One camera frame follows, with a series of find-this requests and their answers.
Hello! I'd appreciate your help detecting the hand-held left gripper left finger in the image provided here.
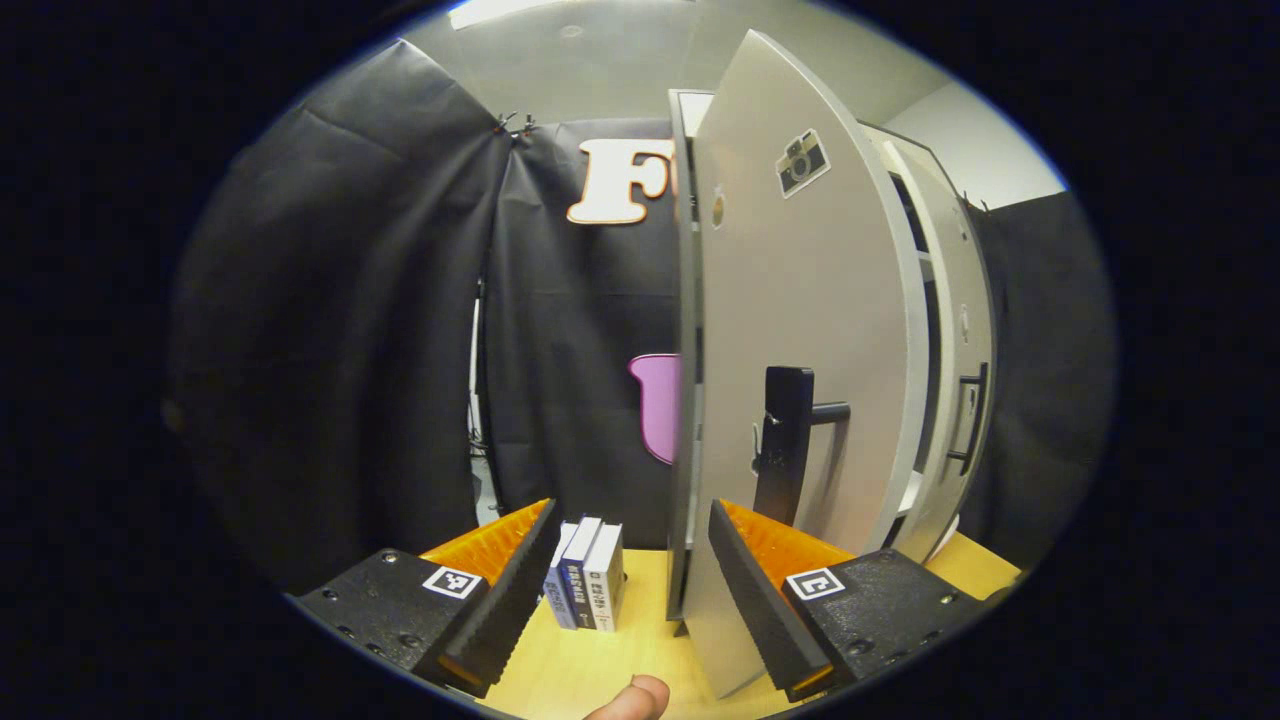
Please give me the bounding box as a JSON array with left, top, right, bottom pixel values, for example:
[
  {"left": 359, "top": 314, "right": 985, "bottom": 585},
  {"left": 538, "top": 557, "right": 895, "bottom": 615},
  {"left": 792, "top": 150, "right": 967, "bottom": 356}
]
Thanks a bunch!
[{"left": 285, "top": 498, "right": 563, "bottom": 699}]

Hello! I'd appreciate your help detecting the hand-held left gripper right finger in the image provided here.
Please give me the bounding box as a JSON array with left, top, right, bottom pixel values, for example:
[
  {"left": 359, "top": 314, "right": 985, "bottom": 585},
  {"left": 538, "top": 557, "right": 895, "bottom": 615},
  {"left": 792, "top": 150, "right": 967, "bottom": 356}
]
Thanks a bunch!
[{"left": 708, "top": 500, "right": 1001, "bottom": 703}]

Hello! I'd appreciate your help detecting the white cabinet door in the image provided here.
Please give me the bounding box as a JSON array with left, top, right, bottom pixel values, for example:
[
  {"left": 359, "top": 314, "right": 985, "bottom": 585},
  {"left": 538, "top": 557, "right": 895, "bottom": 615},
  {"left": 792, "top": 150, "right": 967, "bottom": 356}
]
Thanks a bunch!
[
  {"left": 880, "top": 140, "right": 998, "bottom": 566},
  {"left": 688, "top": 28, "right": 931, "bottom": 701}
]

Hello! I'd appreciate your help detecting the white and grey cabinet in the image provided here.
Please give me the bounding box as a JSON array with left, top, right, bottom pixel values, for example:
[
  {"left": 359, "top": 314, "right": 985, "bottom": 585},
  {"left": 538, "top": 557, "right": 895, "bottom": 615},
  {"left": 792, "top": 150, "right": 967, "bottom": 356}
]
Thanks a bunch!
[{"left": 668, "top": 88, "right": 998, "bottom": 623}]

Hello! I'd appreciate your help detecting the light blue book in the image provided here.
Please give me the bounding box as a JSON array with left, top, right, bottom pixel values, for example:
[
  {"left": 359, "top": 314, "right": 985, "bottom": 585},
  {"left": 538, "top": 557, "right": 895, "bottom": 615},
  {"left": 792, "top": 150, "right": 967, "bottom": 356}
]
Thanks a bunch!
[{"left": 545, "top": 522, "right": 579, "bottom": 629}]

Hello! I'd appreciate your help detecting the navy blue book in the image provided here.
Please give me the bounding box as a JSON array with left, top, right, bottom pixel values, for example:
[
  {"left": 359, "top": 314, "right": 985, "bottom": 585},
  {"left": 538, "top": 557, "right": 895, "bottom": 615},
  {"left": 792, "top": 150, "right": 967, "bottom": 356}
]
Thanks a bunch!
[{"left": 562, "top": 517, "right": 603, "bottom": 631}]

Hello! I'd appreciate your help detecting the white book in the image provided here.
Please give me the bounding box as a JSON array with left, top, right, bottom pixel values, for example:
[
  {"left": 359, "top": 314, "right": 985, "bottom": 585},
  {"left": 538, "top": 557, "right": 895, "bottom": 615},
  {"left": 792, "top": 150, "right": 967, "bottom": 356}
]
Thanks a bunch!
[{"left": 585, "top": 523, "right": 626, "bottom": 633}]

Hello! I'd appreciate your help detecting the black backdrop cloth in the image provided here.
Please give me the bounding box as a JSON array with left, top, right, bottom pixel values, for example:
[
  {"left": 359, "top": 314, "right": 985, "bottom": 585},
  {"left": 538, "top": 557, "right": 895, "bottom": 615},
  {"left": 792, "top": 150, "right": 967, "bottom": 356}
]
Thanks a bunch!
[{"left": 165, "top": 38, "right": 1116, "bottom": 591}]

